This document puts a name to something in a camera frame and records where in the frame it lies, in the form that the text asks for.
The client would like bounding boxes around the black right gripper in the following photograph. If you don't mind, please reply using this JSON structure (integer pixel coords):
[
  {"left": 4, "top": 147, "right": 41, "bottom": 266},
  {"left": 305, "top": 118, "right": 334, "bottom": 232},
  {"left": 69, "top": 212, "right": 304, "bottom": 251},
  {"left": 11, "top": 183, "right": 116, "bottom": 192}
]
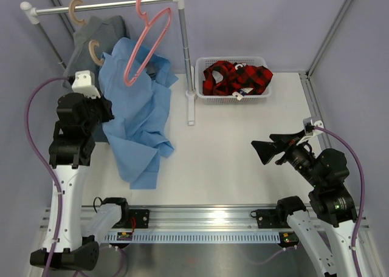
[{"left": 251, "top": 129, "right": 323, "bottom": 188}]

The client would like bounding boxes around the light blue shirt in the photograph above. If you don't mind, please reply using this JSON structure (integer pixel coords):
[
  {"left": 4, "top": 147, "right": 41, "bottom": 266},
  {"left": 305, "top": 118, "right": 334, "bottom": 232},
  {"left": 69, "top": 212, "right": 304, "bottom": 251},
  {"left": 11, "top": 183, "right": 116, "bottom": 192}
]
[{"left": 98, "top": 38, "right": 178, "bottom": 190}]

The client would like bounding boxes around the wooden hanger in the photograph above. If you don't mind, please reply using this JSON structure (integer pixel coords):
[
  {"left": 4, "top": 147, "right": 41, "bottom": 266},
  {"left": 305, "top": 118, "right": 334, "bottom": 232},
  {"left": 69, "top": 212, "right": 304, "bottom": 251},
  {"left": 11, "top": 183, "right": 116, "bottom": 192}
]
[
  {"left": 88, "top": 39, "right": 105, "bottom": 67},
  {"left": 68, "top": 0, "right": 87, "bottom": 26}
]

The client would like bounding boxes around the red black plaid shirt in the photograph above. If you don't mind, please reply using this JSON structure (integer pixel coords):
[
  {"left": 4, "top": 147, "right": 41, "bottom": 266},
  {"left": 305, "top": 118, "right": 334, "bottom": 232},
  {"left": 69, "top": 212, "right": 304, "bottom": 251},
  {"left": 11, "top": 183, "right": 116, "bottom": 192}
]
[{"left": 202, "top": 61, "right": 273, "bottom": 96}]

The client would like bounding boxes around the pink plastic hanger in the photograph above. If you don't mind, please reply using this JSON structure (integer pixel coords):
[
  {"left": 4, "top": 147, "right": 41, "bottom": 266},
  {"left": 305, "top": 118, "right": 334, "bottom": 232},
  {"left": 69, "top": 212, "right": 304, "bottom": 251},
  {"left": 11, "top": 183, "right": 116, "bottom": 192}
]
[{"left": 123, "top": 0, "right": 173, "bottom": 88}]

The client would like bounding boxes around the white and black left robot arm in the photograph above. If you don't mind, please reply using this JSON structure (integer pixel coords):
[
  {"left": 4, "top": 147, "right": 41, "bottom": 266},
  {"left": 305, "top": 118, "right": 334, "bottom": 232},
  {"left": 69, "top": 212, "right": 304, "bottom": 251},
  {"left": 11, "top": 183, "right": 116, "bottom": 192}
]
[{"left": 30, "top": 92, "right": 131, "bottom": 273}]

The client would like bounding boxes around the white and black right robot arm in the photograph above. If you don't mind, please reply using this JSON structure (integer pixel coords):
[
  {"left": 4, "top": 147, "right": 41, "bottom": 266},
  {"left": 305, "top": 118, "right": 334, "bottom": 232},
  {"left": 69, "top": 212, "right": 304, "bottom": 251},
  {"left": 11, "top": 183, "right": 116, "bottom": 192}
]
[{"left": 251, "top": 131, "right": 363, "bottom": 276}]

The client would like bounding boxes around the grey shirt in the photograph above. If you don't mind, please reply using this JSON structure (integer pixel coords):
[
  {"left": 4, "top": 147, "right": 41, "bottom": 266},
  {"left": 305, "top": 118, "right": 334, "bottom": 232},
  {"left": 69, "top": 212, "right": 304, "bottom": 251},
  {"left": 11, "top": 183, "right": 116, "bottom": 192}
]
[{"left": 63, "top": 15, "right": 128, "bottom": 87}]

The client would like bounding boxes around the white plastic basket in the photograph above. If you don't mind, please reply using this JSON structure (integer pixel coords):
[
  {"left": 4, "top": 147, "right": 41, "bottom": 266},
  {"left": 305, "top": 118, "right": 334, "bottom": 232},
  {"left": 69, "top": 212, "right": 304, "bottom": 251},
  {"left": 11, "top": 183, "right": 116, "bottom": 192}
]
[{"left": 194, "top": 56, "right": 272, "bottom": 104}]

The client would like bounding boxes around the white metal clothes rack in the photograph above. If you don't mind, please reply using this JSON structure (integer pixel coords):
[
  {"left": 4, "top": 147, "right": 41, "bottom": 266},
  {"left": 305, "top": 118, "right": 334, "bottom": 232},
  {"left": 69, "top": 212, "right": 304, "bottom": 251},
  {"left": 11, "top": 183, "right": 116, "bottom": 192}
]
[{"left": 20, "top": 0, "right": 197, "bottom": 126}]

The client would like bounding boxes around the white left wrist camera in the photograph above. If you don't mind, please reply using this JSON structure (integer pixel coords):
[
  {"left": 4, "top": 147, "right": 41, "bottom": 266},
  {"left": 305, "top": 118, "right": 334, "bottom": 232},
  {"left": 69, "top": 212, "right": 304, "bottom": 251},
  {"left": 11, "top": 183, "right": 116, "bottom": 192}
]
[{"left": 72, "top": 70, "right": 101, "bottom": 99}]

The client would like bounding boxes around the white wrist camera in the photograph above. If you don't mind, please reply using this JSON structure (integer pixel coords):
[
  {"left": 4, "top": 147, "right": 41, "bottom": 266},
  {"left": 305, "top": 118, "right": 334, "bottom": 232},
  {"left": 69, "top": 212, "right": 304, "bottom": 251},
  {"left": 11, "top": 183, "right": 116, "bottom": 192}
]
[
  {"left": 296, "top": 117, "right": 324, "bottom": 145},
  {"left": 72, "top": 70, "right": 101, "bottom": 99}
]

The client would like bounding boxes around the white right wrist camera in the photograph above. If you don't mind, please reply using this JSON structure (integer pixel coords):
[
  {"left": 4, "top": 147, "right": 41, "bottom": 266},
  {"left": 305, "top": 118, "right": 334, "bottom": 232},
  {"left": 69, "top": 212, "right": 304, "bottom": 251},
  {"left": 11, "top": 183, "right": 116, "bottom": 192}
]
[{"left": 296, "top": 117, "right": 324, "bottom": 145}]

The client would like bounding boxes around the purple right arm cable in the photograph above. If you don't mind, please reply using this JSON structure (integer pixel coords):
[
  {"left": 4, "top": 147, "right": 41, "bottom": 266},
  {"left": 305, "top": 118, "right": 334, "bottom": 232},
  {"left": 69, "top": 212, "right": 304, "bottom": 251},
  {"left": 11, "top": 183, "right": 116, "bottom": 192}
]
[{"left": 246, "top": 125, "right": 365, "bottom": 277}]

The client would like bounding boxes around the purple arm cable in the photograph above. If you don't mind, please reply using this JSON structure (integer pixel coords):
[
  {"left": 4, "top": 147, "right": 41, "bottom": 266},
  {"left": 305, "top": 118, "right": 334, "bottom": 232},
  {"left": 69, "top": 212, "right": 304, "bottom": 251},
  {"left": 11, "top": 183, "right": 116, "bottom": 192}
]
[
  {"left": 24, "top": 76, "right": 127, "bottom": 277},
  {"left": 246, "top": 125, "right": 365, "bottom": 277}
]

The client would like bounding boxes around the aluminium frame post right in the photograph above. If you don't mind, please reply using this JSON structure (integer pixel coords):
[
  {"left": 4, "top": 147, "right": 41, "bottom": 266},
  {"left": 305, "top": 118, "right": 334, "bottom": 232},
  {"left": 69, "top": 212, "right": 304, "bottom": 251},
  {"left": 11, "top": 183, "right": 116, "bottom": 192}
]
[{"left": 299, "top": 0, "right": 364, "bottom": 156}]

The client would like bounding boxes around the aluminium frame post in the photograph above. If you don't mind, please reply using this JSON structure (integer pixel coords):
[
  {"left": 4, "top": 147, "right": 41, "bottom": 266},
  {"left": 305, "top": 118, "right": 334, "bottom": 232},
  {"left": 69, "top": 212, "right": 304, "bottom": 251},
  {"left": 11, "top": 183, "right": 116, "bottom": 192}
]
[
  {"left": 49, "top": 0, "right": 75, "bottom": 39},
  {"left": 299, "top": 0, "right": 364, "bottom": 156}
]

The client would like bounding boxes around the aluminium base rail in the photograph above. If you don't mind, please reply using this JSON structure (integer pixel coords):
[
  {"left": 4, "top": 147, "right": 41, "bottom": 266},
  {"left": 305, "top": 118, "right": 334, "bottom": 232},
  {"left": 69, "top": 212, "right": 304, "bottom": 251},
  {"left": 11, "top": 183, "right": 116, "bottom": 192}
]
[{"left": 39, "top": 205, "right": 371, "bottom": 231}]

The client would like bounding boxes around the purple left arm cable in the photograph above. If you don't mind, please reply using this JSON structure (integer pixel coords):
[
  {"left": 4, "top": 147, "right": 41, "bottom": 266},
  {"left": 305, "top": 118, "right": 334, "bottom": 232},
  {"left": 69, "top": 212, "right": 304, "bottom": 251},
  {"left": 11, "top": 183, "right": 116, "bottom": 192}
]
[{"left": 24, "top": 76, "right": 127, "bottom": 277}]

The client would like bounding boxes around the white slotted cable duct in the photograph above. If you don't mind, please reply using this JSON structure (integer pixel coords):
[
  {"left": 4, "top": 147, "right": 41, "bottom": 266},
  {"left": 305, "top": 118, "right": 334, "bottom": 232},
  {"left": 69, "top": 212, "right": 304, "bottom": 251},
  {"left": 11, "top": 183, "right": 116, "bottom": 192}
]
[{"left": 102, "top": 231, "right": 281, "bottom": 244}]

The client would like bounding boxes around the aluminium frame post left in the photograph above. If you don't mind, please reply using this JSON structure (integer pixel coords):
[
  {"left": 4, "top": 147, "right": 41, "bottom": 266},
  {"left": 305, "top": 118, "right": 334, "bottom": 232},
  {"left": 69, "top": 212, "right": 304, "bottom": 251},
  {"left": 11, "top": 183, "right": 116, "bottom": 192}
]
[{"left": 49, "top": 0, "right": 75, "bottom": 39}]

